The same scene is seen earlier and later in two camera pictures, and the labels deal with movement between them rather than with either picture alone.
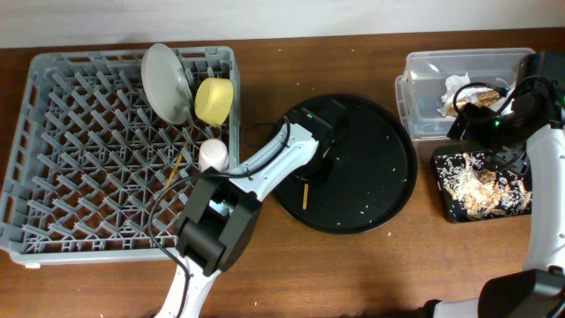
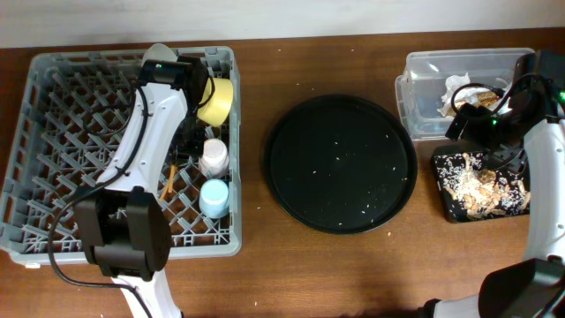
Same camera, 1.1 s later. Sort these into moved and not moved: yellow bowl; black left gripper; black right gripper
Moved: black left gripper
Not moved: yellow bowl; black right gripper
